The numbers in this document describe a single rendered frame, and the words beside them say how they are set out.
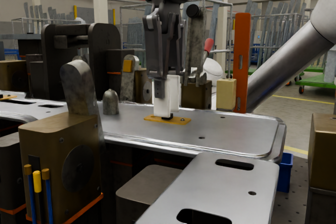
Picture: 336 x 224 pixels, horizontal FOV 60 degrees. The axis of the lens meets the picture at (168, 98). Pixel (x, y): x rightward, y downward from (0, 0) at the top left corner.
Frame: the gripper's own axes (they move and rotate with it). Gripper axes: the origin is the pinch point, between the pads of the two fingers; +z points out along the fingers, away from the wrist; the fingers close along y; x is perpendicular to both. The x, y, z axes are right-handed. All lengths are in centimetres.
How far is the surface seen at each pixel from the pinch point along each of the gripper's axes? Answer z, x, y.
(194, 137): 4.5, 8.1, 7.4
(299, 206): 34, 25, -33
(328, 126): -1.6, 24.9, 14.8
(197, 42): -9.5, 0.6, -15.1
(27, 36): -11, -66, -26
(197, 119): 4.5, 5.2, -2.5
